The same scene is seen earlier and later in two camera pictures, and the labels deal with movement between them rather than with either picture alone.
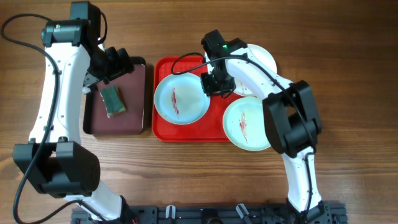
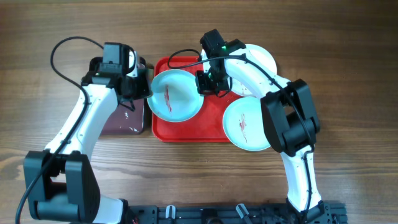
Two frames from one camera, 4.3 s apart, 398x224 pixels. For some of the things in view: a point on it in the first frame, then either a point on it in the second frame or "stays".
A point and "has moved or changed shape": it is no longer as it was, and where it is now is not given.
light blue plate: (181, 99) has moved or changed shape
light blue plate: (244, 124) stays
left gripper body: (111, 65) → (140, 87)
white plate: (265, 60) stays
